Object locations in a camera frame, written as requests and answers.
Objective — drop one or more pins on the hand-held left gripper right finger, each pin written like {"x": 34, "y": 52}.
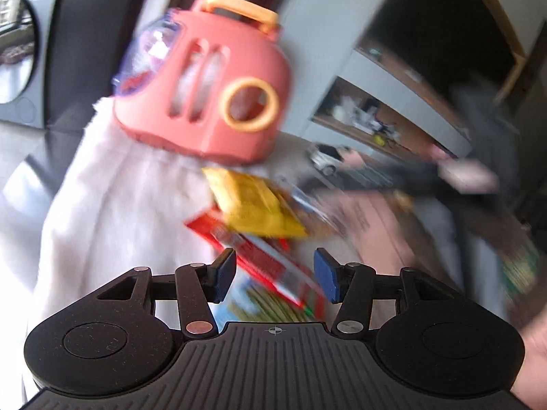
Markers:
{"x": 327, "y": 275}

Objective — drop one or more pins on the pink pet carrier backpack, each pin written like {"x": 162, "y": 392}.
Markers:
{"x": 256, "y": 51}

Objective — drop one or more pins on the dark grey cloth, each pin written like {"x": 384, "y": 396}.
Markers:
{"x": 483, "y": 124}

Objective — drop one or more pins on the person's bare leg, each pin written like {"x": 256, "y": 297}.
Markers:
{"x": 532, "y": 367}

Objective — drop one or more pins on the white toy car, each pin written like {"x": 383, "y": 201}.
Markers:
{"x": 327, "y": 159}

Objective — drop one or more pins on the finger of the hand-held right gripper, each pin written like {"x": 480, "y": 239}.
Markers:
{"x": 367, "y": 179}

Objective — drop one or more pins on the white wooden shelf unit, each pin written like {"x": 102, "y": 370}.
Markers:
{"x": 410, "y": 94}

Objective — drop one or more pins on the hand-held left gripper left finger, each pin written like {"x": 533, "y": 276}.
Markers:
{"x": 226, "y": 274}

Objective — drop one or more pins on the white blanket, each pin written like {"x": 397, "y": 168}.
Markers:
{"x": 107, "y": 205}

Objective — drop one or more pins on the blue green snack packet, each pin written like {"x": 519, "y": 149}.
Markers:
{"x": 256, "y": 305}

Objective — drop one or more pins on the yellow snack packet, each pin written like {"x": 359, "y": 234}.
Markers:
{"x": 248, "y": 205}

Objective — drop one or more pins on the grey washing machine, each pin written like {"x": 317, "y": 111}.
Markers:
{"x": 25, "y": 109}

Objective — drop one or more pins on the pile of small shelf clutter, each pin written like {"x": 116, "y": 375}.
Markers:
{"x": 367, "y": 117}

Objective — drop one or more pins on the red snack packet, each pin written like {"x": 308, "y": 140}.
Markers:
{"x": 267, "y": 262}

